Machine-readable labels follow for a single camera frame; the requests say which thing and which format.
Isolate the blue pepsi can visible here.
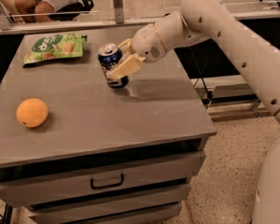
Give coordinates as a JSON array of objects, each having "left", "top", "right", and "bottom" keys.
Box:
[{"left": 98, "top": 43, "right": 129, "bottom": 89}]

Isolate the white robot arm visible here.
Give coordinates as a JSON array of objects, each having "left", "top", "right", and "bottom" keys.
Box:
[{"left": 107, "top": 0, "right": 280, "bottom": 224}]

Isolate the metal railing frame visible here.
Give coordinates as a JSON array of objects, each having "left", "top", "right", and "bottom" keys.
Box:
[{"left": 6, "top": 0, "right": 274, "bottom": 34}]

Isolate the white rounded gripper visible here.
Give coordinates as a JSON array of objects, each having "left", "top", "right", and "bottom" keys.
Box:
[{"left": 106, "top": 23, "right": 167, "bottom": 80}]

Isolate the green chip bag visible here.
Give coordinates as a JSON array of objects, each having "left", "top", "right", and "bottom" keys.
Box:
[{"left": 23, "top": 33, "right": 87, "bottom": 65}]

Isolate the grey drawer cabinet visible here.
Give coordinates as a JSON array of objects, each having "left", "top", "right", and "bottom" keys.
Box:
[{"left": 0, "top": 28, "right": 216, "bottom": 224}]

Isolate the orange fruit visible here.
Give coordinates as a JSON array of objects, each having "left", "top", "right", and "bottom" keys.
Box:
[{"left": 16, "top": 98, "right": 49, "bottom": 128}]

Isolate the black cable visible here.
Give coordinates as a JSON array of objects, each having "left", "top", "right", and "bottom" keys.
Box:
[{"left": 189, "top": 47, "right": 215, "bottom": 110}]

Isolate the black drawer handle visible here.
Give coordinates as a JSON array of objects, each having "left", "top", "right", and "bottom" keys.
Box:
[{"left": 90, "top": 174, "right": 124, "bottom": 190}]

